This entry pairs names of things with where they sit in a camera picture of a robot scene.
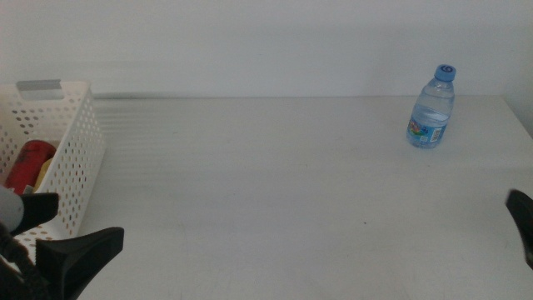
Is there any yellow juice bottle red label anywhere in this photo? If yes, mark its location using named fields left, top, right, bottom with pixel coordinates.
left=33, top=157, right=54, bottom=193

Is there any red soda can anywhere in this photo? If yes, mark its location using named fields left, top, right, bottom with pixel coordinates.
left=3, top=140, right=57, bottom=196

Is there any clear water bottle blue cap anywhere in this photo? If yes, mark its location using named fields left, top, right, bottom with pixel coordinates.
left=406, top=63, right=457, bottom=150

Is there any white perforated plastic basket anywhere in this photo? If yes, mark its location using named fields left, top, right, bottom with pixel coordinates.
left=0, top=79, right=106, bottom=251

